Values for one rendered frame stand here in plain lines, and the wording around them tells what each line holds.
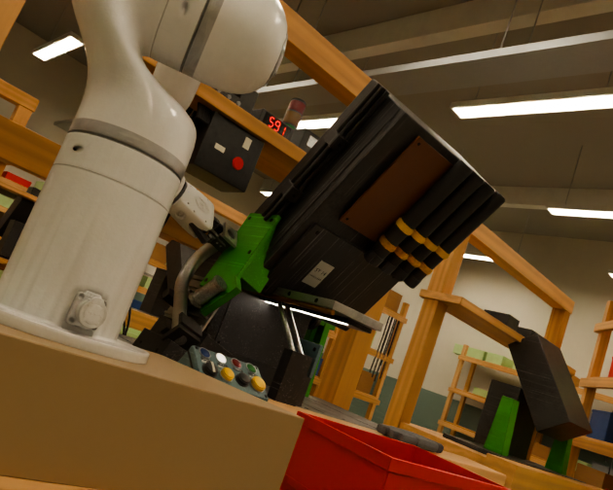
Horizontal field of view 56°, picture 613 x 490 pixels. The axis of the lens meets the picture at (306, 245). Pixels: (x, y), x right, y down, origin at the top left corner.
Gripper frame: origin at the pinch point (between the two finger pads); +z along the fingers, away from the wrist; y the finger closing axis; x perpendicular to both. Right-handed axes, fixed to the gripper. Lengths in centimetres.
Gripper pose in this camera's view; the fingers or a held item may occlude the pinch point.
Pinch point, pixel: (220, 237)
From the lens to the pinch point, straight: 133.0
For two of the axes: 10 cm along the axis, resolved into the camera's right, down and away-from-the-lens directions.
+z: 5.8, 6.1, 5.4
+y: -0.8, -6.2, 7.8
